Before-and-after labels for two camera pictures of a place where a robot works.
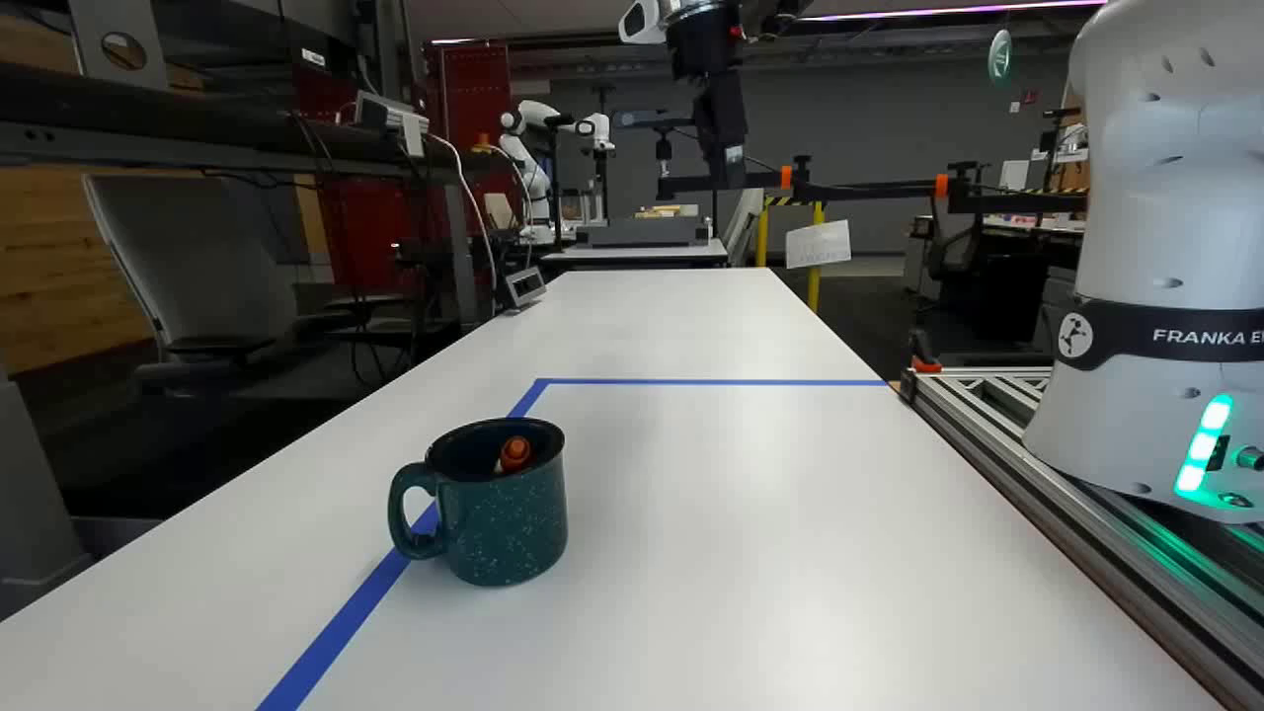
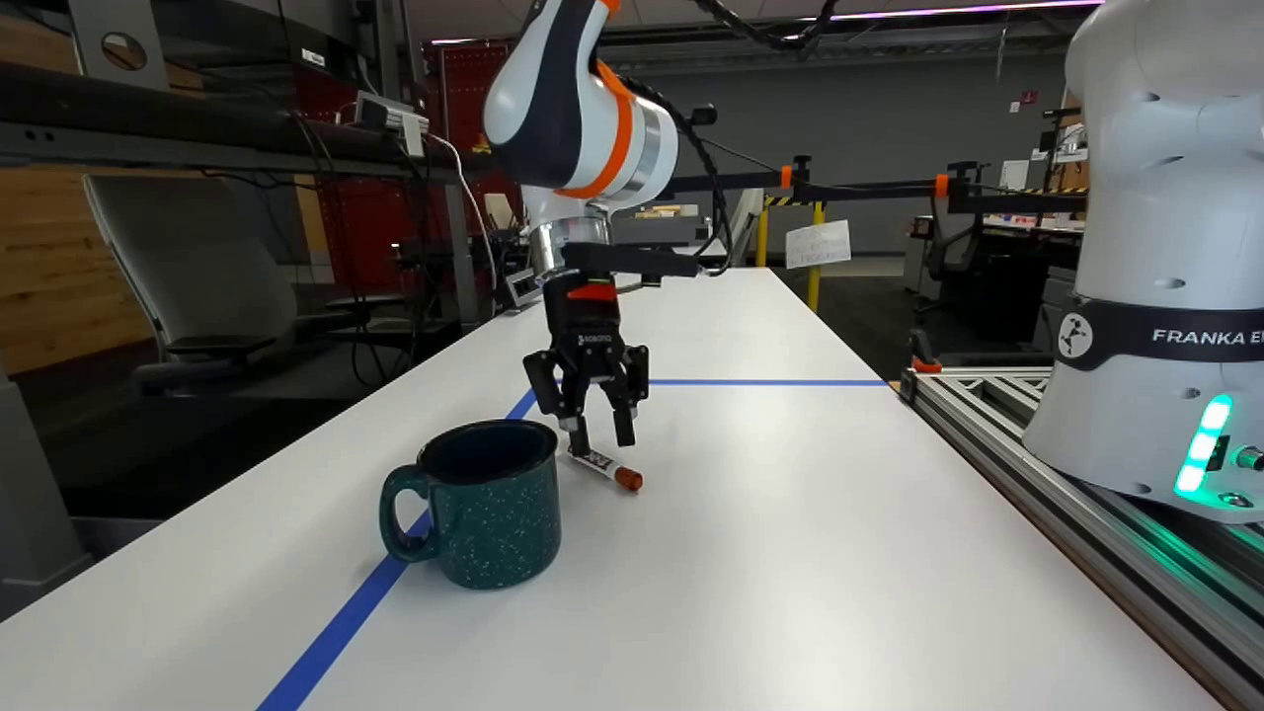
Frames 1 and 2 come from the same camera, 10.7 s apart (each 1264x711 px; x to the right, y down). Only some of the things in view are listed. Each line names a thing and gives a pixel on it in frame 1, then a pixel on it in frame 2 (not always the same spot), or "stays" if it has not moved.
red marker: [516, 454] → [625, 475]
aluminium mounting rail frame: [1190, 590] stays
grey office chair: [210, 264] stays
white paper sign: [824, 242] stays
